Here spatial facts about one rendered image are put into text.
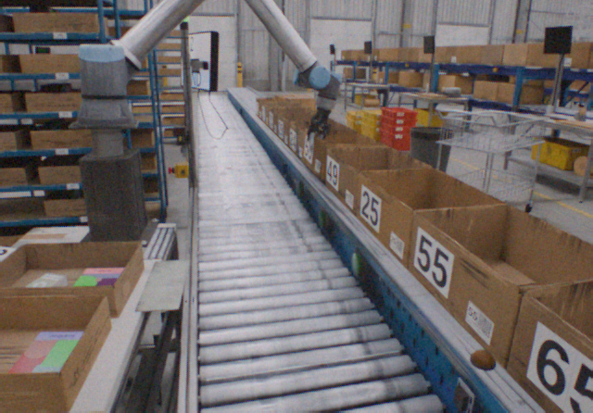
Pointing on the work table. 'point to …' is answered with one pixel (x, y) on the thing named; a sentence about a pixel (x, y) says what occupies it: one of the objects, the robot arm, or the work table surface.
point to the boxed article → (49, 281)
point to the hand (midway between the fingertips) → (312, 148)
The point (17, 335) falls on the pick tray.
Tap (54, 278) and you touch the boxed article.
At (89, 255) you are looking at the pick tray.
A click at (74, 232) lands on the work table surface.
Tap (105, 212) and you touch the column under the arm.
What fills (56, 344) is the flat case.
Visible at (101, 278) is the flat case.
